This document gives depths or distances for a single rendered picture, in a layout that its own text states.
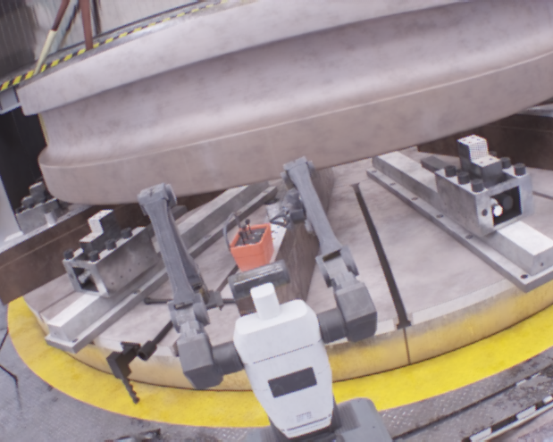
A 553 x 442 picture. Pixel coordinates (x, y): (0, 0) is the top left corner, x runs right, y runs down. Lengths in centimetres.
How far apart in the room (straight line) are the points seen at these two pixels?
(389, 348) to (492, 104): 137
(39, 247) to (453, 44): 310
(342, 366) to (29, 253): 249
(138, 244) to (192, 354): 184
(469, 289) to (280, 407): 123
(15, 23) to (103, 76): 300
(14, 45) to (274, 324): 492
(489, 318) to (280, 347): 143
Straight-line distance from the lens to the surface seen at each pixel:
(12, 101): 613
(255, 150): 284
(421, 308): 256
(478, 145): 283
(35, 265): 430
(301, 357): 159
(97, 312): 329
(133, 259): 333
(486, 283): 265
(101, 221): 333
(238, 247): 233
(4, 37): 606
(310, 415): 172
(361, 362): 270
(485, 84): 304
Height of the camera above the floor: 169
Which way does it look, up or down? 21 degrees down
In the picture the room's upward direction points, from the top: 17 degrees counter-clockwise
